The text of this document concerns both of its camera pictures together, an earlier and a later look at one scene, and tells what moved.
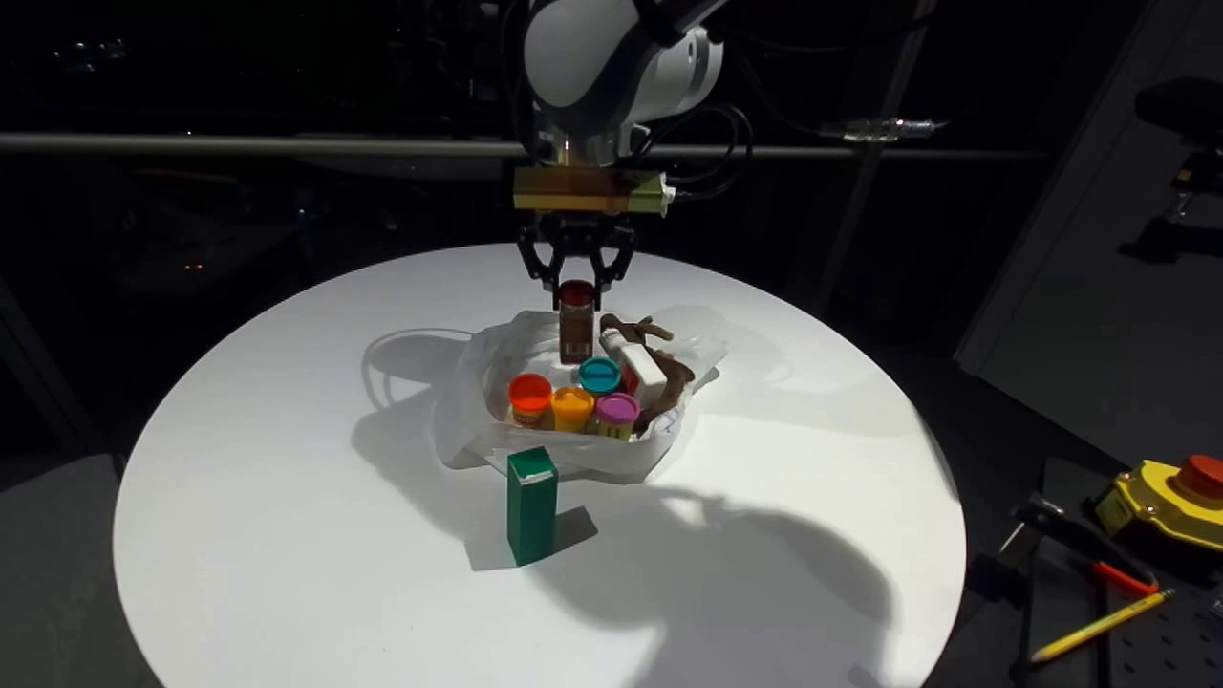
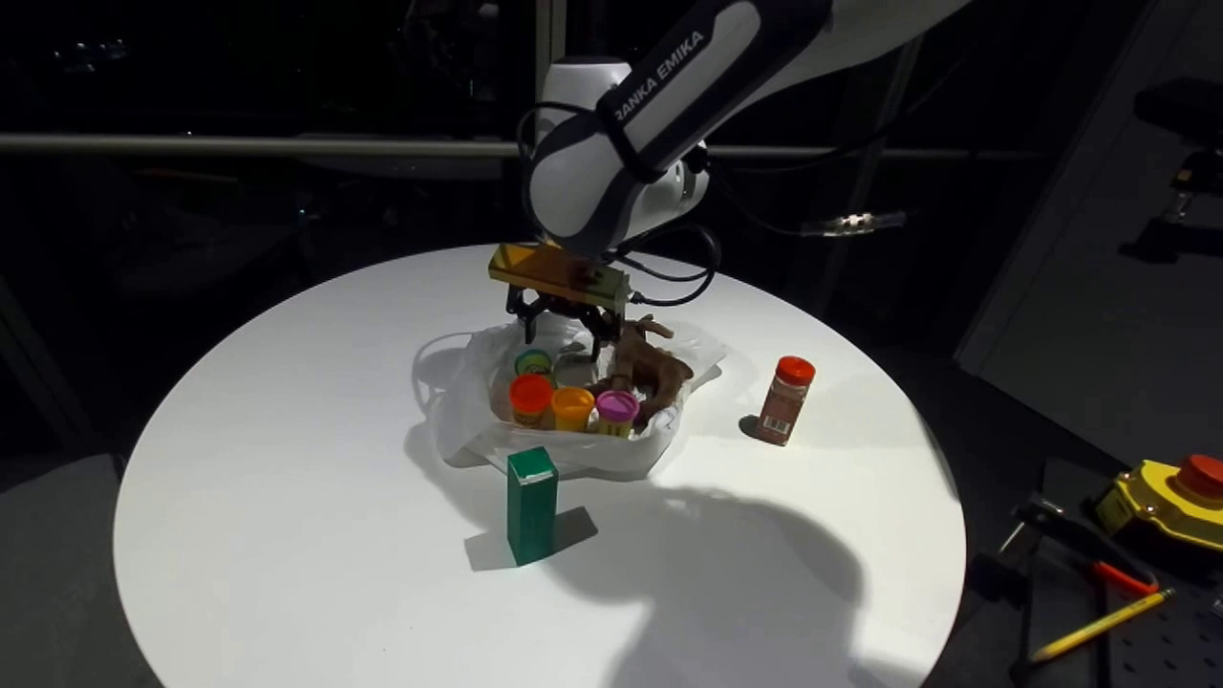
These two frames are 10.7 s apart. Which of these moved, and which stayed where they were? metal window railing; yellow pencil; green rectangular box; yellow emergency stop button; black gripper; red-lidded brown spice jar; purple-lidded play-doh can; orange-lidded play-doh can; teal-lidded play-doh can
Moved: red-lidded brown spice jar; black gripper; teal-lidded play-doh can
Stayed: metal window railing; orange-lidded play-doh can; yellow emergency stop button; yellow pencil; green rectangular box; purple-lidded play-doh can
